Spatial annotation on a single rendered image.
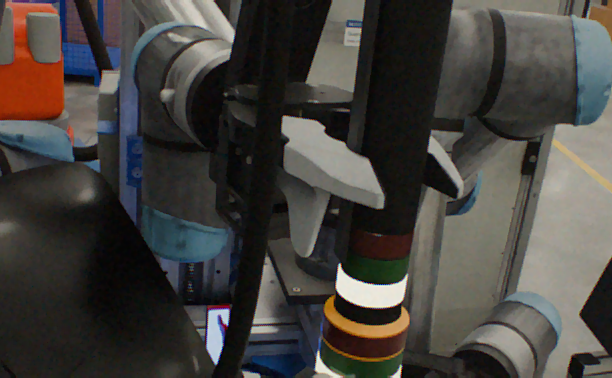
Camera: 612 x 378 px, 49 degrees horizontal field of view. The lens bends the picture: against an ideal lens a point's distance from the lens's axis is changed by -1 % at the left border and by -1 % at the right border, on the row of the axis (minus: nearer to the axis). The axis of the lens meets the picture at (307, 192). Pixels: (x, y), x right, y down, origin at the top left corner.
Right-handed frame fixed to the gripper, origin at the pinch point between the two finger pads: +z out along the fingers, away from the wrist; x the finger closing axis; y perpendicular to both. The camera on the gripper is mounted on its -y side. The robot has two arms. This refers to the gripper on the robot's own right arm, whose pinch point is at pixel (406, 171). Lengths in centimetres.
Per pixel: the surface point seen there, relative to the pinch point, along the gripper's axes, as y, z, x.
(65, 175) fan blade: 3.6, -12.5, 12.5
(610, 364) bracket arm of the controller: 42, -26, -61
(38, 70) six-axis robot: 76, -386, -31
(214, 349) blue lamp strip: 33.3, -35.7, -5.8
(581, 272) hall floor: 147, -193, -280
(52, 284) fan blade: 6.7, -6.4, 14.2
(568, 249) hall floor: 147, -218, -296
